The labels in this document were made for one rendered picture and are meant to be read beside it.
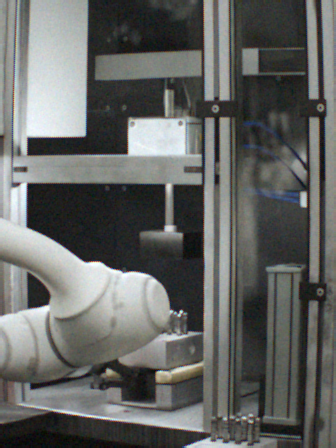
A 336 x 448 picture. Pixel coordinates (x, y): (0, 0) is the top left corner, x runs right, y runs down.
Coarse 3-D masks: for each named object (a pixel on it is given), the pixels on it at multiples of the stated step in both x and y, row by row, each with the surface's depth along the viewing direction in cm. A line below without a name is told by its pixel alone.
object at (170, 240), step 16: (176, 192) 217; (176, 208) 217; (176, 224) 218; (144, 240) 217; (160, 240) 216; (176, 240) 214; (192, 240) 216; (144, 256) 217; (160, 256) 216; (176, 256) 214; (192, 256) 216
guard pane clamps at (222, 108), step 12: (204, 108) 189; (216, 108) 188; (228, 108) 187; (300, 108) 181; (312, 108) 180; (324, 108) 179; (300, 288) 182; (312, 288) 181; (324, 288) 180; (324, 300) 180
